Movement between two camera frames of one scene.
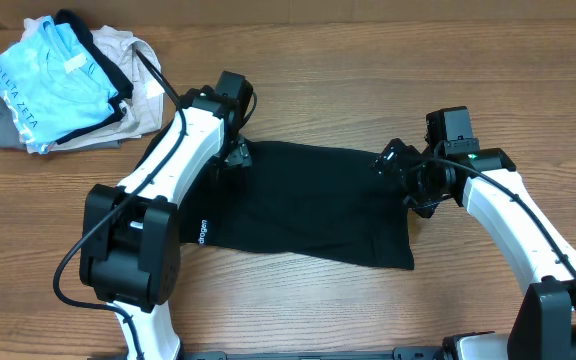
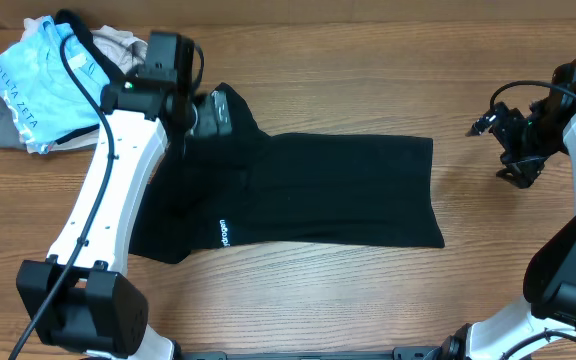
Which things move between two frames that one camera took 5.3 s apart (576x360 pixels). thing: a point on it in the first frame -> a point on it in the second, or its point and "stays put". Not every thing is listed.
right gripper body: x=422 y=190 -> x=527 y=144
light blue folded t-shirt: x=52 y=84 stays put
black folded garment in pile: x=119 y=80 stays put
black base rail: x=434 y=352 stays put
